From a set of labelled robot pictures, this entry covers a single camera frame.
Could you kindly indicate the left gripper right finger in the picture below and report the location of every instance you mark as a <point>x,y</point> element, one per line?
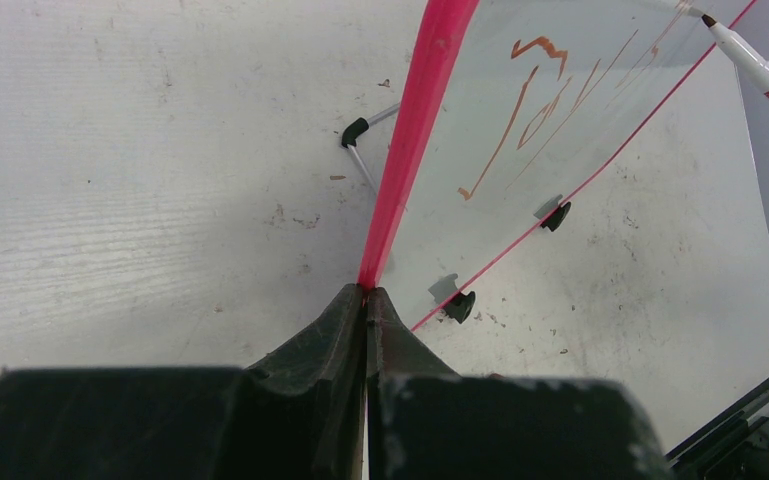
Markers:
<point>426,421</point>

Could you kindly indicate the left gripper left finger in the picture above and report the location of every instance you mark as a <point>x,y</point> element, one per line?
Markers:
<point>295,414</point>

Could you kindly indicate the white whiteboard marker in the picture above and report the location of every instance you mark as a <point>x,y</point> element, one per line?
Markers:
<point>741,53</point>

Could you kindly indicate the pink framed whiteboard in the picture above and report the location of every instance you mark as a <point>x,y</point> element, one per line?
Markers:
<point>508,110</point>

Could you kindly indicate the front aluminium rail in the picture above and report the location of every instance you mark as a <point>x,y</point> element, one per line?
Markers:
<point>734,445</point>

